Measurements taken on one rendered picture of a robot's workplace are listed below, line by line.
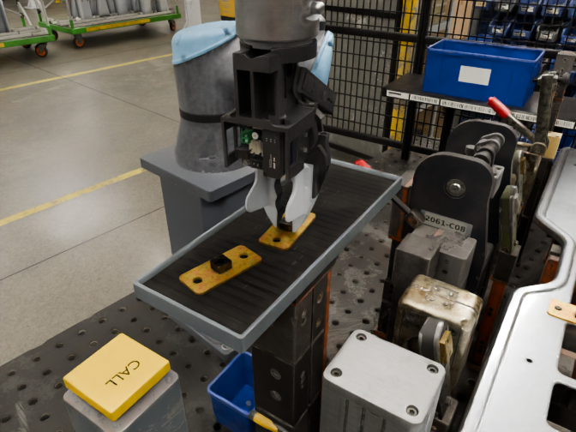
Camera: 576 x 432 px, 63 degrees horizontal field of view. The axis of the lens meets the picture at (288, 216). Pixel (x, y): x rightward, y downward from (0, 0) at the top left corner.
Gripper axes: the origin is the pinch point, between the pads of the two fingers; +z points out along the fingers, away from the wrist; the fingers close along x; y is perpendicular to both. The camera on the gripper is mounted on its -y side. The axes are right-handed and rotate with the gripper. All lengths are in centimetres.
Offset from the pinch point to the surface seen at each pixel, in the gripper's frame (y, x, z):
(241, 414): 1.6, -7.9, 39.6
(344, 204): -8.4, 3.9, 1.8
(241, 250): 6.7, -2.5, 1.5
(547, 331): -14.7, 31.7, 17.9
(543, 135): -66, 28, 9
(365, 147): -241, -61, 97
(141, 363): 23.5, -2.0, 1.7
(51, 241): -91, -190, 118
